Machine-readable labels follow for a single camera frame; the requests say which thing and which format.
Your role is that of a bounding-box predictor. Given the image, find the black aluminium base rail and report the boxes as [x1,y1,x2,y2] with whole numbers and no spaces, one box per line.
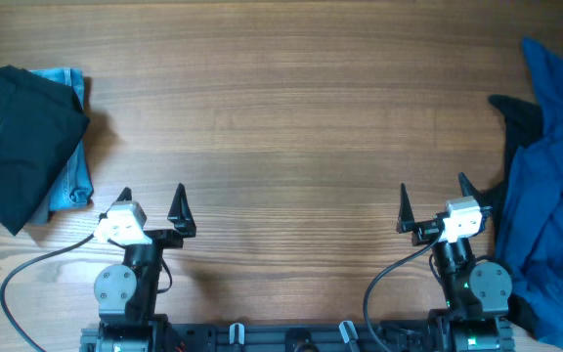
[79,320,515,352]

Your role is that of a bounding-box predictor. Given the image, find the black cable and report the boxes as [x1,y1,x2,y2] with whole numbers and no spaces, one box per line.
[362,229,445,352]
[0,233,98,352]

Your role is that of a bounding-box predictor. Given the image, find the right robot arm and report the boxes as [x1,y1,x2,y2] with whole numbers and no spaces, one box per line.
[397,174,515,352]

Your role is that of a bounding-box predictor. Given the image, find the light blue folded jeans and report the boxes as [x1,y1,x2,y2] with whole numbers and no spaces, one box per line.
[0,66,95,226]

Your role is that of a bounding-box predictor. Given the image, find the blue polo shirt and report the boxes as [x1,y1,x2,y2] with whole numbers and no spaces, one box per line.
[495,38,563,349]

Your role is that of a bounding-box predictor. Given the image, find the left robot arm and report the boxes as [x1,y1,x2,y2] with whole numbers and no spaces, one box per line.
[79,184,196,352]

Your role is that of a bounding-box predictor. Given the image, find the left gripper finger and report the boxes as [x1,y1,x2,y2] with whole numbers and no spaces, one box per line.
[167,183,196,238]
[99,187,132,220]

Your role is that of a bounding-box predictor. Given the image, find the left black cable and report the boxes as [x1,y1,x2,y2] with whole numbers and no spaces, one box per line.
[0,233,98,352]

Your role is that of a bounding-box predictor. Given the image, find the right black cable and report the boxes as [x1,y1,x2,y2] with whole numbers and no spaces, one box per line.
[362,229,445,352]

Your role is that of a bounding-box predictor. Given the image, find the black folded garment left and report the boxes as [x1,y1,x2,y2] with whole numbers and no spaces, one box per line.
[0,65,91,237]

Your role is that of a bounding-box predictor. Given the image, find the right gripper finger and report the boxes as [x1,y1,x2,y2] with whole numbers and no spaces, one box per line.
[458,172,492,215]
[397,183,415,233]

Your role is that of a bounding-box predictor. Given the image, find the black polo shirt right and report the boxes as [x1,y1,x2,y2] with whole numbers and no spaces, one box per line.
[486,95,543,334]

